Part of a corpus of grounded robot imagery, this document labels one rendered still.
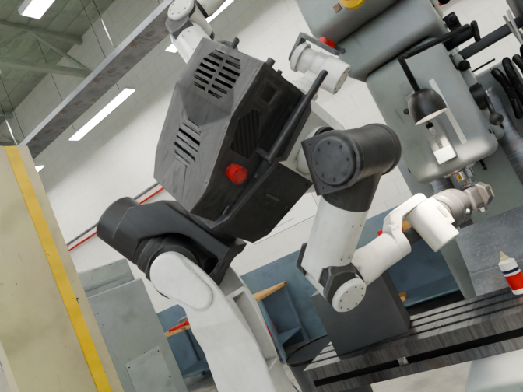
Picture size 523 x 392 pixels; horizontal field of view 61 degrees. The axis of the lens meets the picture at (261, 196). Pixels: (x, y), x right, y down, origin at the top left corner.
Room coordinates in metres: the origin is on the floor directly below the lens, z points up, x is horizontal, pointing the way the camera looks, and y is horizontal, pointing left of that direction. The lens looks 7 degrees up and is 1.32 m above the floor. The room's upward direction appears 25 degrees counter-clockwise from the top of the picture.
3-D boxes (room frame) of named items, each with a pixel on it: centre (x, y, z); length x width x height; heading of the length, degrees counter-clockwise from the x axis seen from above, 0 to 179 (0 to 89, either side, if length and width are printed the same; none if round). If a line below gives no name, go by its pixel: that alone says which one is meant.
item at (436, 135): (1.04, -0.43, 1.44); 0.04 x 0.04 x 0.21; 60
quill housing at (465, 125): (1.13, -0.49, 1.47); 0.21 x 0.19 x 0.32; 60
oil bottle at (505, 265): (1.17, -0.50, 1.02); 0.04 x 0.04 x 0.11
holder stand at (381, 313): (1.35, -0.13, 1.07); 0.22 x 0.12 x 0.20; 71
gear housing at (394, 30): (1.17, -0.51, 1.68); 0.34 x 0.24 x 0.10; 150
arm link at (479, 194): (1.07, -0.42, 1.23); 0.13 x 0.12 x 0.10; 38
